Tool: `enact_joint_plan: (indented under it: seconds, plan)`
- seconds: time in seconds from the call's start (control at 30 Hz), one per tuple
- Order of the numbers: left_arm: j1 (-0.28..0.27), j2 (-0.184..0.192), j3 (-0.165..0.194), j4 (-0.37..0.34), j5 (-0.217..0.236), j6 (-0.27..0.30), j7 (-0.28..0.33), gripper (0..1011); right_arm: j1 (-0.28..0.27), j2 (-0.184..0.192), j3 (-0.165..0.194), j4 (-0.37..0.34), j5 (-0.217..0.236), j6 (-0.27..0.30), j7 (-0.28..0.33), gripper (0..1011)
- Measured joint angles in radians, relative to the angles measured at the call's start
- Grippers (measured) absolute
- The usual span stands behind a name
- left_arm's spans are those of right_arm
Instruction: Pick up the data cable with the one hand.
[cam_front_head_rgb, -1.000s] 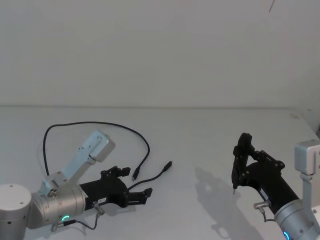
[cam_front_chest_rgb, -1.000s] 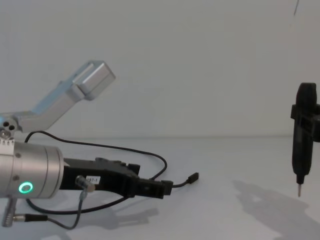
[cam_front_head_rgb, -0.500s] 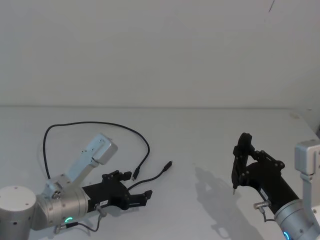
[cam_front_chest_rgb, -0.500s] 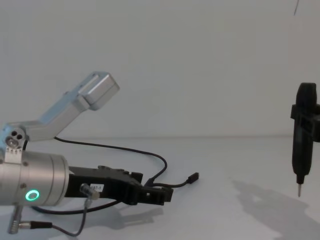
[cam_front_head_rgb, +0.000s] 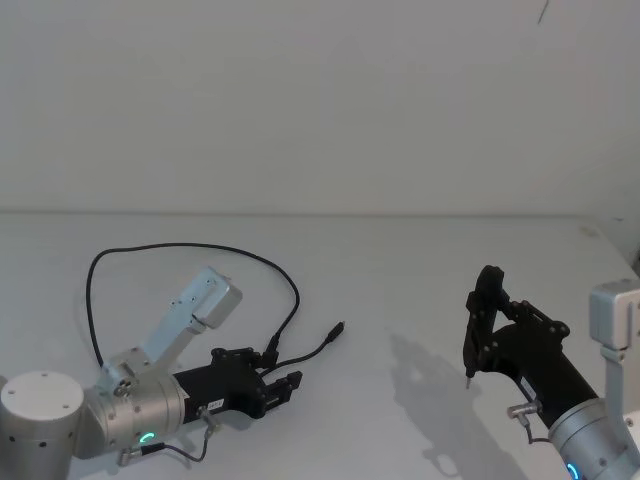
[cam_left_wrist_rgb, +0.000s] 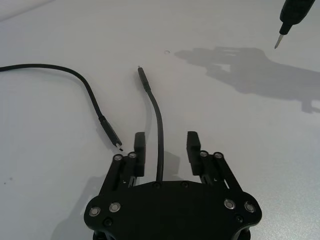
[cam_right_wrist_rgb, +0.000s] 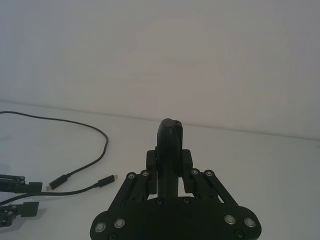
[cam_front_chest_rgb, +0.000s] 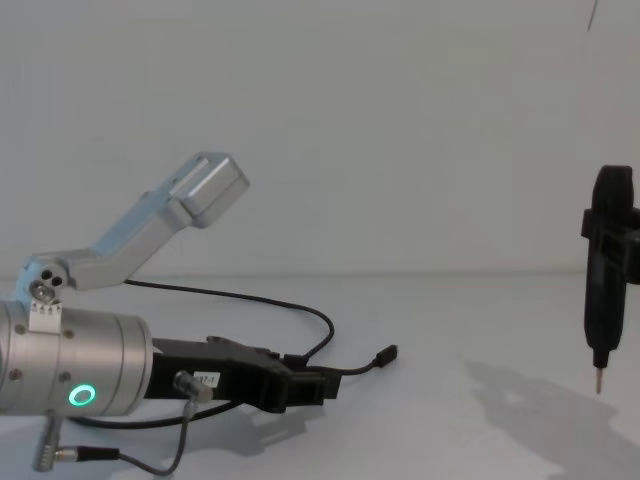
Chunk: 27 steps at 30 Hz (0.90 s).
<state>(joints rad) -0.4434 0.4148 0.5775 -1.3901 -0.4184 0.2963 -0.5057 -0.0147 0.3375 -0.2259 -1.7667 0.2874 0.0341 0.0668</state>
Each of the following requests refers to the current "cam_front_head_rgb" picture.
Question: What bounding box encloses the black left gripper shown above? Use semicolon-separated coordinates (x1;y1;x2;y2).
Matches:
173;345;306;420

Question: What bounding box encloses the thin right wrist cable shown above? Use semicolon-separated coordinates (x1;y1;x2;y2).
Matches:
506;402;554;449

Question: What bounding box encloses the long black cable with plugs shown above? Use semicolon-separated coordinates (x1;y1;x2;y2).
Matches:
87;243;348;374

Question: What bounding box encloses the thin left wrist cable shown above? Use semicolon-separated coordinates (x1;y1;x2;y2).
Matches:
117;405;226;464

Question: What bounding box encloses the thin wrist cable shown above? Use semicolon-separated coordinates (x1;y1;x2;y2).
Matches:
506;402;554;449
117;405;226;464

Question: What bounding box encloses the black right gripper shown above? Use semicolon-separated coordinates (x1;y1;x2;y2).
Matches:
461;264;600;430

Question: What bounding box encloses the white table cloth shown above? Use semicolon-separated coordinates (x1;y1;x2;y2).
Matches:
0;209;640;480

